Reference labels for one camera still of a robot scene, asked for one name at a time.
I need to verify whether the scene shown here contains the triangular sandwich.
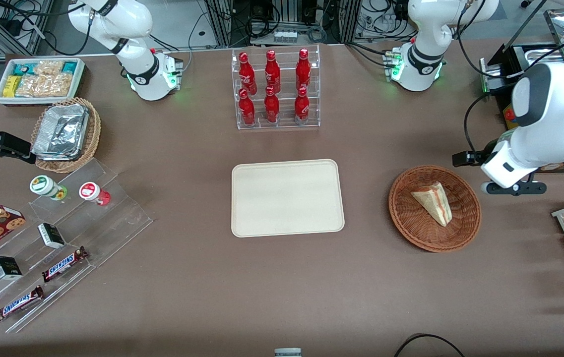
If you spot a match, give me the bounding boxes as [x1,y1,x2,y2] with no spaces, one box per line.
[411,181,454,228]

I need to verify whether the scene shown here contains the oval tan wicker basket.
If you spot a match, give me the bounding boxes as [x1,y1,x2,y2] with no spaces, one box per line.
[31,97,102,174]

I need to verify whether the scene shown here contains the round brown wicker basket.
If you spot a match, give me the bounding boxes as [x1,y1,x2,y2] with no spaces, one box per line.
[388,165,482,253]

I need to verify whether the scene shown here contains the beige plastic tray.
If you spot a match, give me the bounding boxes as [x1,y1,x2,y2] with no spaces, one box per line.
[231,159,345,238]

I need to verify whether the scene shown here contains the white cup green label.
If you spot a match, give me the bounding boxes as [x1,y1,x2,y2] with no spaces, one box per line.
[29,175,68,201]

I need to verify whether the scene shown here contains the yellow control panel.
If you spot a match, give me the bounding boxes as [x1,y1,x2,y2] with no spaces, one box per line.
[502,102,519,133]

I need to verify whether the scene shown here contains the stacked aluminium foil trays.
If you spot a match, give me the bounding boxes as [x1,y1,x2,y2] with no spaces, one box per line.
[32,104,90,161]

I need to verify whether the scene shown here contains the white rectangular snack bin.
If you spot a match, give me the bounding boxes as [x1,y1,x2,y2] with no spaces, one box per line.
[0,58,86,107]

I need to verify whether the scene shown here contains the yellow snack packet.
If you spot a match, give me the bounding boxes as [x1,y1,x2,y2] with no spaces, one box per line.
[2,75,22,98]

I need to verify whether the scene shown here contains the clear cracker bag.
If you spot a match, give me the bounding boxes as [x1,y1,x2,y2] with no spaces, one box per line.
[15,72,75,98]
[33,60,65,77]

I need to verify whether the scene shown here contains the white cup red label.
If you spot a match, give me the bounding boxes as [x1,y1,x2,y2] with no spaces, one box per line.
[78,181,112,207]

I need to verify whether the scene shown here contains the small black box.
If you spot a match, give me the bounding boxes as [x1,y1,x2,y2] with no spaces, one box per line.
[37,223,66,249]
[0,255,23,281]

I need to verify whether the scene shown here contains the black food warmer machine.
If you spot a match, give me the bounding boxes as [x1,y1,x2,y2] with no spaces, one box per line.
[479,7,564,174]

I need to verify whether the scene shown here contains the stainless steel pan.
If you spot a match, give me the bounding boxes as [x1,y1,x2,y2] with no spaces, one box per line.
[524,47,564,75]

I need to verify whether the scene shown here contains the Snickers chocolate bar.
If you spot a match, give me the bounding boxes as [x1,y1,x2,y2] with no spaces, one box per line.
[0,285,45,324]
[42,246,89,283]

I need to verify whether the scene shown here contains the clear acrylic stepped stand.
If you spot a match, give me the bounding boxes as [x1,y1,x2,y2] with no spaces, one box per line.
[0,158,154,334]

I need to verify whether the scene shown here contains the red cola bottle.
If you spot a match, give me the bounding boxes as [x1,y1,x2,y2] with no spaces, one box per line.
[294,87,311,125]
[263,86,280,124]
[264,50,281,94]
[238,88,256,126]
[295,48,312,91]
[238,52,257,96]

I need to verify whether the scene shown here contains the clear acrylic bottle rack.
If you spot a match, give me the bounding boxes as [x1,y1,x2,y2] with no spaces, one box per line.
[232,44,321,131]

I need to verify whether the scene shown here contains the white power strip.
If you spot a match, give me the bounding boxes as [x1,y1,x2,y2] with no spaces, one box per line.
[272,30,299,45]

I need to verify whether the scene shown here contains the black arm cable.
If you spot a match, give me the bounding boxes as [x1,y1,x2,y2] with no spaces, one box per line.
[463,92,494,155]

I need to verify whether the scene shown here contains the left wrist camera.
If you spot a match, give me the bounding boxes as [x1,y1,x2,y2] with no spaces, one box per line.
[481,180,548,197]

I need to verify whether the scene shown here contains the black looped cable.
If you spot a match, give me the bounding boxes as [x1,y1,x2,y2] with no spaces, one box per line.
[393,333,467,357]

